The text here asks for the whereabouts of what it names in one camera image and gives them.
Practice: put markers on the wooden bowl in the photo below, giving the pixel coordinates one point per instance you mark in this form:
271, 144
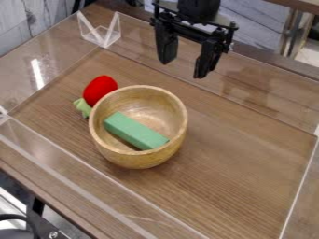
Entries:
154, 107

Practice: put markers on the clear acrylic tray wall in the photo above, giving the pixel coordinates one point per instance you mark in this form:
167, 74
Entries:
92, 199

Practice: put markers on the clear acrylic corner bracket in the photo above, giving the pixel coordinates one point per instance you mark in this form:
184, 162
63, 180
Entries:
101, 36

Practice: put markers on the metal table leg background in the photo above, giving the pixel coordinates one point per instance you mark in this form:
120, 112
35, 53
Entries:
295, 33

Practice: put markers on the green rectangular block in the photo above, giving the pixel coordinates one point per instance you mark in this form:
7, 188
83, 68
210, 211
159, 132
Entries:
132, 132

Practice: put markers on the black table frame leg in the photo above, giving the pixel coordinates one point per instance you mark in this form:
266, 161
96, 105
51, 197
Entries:
47, 231

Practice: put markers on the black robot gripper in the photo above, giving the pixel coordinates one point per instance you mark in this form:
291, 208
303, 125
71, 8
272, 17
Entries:
195, 20

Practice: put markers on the red plush strawberry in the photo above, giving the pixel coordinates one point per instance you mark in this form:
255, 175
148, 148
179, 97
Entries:
99, 87

